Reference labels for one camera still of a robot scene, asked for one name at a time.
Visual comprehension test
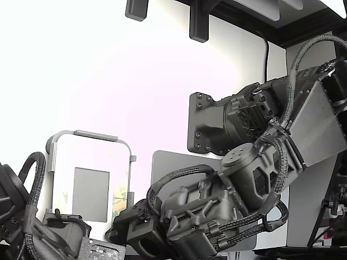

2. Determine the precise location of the dark gripper with cable hook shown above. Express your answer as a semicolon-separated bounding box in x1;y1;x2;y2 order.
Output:
42;208;92;255

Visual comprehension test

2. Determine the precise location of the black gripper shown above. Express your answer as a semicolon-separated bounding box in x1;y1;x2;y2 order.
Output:
105;199;155;244

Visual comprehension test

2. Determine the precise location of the green circuit board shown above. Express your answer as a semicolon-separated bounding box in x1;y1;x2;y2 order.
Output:
78;237;127;260

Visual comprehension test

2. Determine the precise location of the white panel with grey screen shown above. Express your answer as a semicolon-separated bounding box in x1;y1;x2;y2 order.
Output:
53;134;131;236

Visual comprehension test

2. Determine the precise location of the grey flat mat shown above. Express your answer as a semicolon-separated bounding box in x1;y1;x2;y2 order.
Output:
151;150;258;251

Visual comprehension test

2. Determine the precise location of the grey printed fixture stand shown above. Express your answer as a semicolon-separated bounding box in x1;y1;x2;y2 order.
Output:
44;129;138;225

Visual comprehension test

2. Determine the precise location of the black stand leg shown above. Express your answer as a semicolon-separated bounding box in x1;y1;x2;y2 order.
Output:
306;151;347;249

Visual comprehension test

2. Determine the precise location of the black clamp hardware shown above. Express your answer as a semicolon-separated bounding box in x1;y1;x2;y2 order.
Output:
322;184;347;239

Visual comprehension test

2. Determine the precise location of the white overhead panel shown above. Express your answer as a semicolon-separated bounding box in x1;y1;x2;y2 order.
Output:
234;0;281;22

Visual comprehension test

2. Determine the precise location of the black camera mount cube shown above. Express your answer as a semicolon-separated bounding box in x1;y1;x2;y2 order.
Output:
126;216;166;254

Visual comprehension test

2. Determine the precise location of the braided wrist cable loop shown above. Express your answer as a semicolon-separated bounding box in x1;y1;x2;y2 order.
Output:
146;164;217;215

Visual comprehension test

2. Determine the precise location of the braided cable bundle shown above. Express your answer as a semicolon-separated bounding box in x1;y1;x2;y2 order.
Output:
208;201;288;244

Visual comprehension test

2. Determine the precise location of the long black bracket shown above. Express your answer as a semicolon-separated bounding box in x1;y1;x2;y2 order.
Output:
189;0;210;43

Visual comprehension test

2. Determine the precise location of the short black bracket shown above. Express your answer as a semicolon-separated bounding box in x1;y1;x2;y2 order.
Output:
124;0;149;22

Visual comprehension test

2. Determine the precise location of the thin black cable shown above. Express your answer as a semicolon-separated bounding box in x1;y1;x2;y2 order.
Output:
254;29;269;85

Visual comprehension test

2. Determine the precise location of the long braided arm cable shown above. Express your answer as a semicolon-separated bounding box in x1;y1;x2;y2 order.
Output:
279;34;347;128

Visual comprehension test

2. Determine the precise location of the black overhead frame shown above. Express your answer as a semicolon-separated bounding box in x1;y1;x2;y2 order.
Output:
173;0;347;49

